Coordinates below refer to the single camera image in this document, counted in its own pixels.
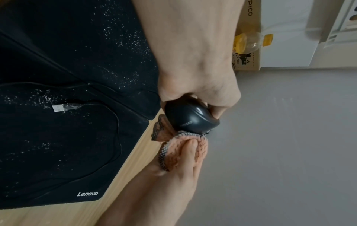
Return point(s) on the person's right hand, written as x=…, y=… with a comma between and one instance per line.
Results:
x=156, y=194

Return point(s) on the cardboard box with round logo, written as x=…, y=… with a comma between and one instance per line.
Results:
x=252, y=22

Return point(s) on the orange juice bottle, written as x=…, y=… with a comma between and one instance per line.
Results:
x=251, y=42

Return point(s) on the person's left hand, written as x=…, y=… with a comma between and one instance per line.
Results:
x=192, y=55

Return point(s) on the black mouse pad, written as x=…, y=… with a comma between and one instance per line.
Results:
x=41, y=165
x=83, y=33

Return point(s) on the black mouse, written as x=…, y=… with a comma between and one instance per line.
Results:
x=189, y=117

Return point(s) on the pink cleaning cloth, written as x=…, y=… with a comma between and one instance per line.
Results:
x=173, y=150

